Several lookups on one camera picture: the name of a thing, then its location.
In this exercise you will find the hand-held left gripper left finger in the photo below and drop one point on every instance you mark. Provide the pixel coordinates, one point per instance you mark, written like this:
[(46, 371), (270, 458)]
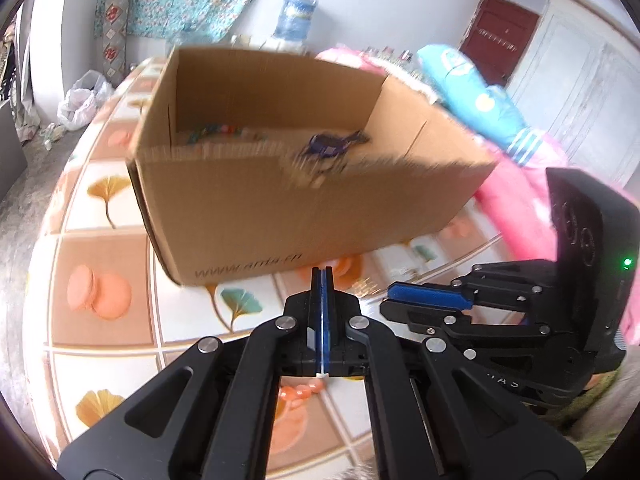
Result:
[(300, 330)]

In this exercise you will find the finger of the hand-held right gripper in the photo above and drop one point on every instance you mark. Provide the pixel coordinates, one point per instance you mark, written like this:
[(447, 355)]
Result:
[(450, 322), (430, 295)]

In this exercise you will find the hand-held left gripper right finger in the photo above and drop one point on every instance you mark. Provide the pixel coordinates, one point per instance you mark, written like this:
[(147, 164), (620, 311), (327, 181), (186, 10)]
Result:
[(326, 320)]

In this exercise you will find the brown cardboard box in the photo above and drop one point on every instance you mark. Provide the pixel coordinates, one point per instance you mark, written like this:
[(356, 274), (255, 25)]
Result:
[(300, 220)]

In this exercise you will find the purple black smart watch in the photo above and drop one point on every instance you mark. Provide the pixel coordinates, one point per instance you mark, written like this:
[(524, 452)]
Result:
[(325, 144)]

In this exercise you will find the pink floral blanket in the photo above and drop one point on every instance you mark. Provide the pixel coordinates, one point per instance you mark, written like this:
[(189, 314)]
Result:
[(505, 200)]

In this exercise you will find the green shaggy mat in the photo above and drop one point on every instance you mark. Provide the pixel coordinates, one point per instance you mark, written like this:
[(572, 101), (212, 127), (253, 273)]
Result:
[(607, 385)]

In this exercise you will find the white wardrobe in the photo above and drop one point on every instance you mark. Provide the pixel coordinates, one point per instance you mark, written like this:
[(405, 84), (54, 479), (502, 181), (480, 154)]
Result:
[(575, 75)]

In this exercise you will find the blue printed pillow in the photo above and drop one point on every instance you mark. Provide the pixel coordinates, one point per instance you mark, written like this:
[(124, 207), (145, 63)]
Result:
[(475, 95)]

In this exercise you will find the patterned vinyl tablecloth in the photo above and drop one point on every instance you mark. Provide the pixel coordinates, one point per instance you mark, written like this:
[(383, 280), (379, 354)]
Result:
[(100, 240)]

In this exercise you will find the dark red door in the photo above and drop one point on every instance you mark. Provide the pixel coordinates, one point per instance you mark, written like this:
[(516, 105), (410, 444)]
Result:
[(500, 35)]

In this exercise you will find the blue water jug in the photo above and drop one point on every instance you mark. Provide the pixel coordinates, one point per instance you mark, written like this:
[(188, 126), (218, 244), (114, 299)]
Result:
[(295, 15)]

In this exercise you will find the white plastic bag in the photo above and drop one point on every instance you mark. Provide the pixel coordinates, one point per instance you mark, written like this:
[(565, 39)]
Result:
[(80, 102)]

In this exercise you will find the black flat board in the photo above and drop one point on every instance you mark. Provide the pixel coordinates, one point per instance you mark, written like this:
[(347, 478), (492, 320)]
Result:
[(10, 150)]

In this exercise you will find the grey patterned cushion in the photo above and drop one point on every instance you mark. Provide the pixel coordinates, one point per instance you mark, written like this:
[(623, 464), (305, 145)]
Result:
[(112, 35)]

